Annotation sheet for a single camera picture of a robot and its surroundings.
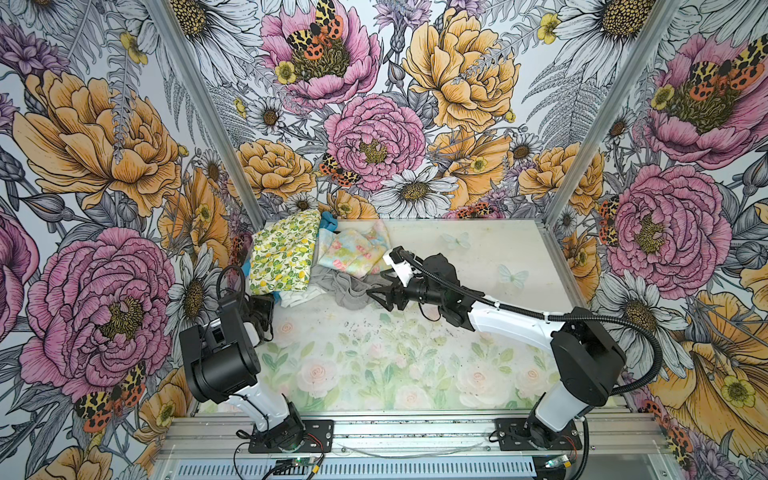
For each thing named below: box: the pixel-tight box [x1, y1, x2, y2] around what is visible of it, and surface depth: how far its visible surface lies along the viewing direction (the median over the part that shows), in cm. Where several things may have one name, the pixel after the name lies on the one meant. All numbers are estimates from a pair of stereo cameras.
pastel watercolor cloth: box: [317, 220, 391, 279], surface depth 104 cm
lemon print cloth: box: [249, 209, 322, 295], surface depth 98 cm
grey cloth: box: [310, 264, 394, 310], surface depth 100 cm
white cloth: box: [279, 288, 327, 308], surface depth 99 cm
